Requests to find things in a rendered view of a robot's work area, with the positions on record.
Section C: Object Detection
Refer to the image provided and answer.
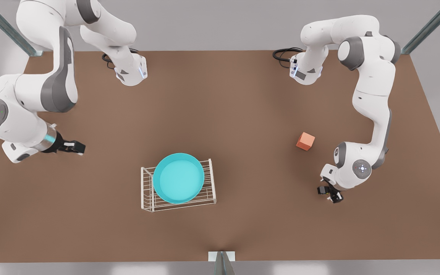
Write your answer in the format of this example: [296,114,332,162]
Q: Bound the red button switch box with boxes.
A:
[296,132,315,151]

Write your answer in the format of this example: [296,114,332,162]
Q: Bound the turquoise round plate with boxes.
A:
[153,153,205,204]

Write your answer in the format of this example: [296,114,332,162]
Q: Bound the black cable loop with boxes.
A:
[102,48,139,70]
[272,47,304,69]

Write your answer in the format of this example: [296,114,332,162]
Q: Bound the white wire shelf rack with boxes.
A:
[141,159,217,213]

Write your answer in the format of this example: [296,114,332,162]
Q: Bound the silver frame post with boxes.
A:
[401,0,440,55]
[208,251,236,275]
[0,0,43,57]

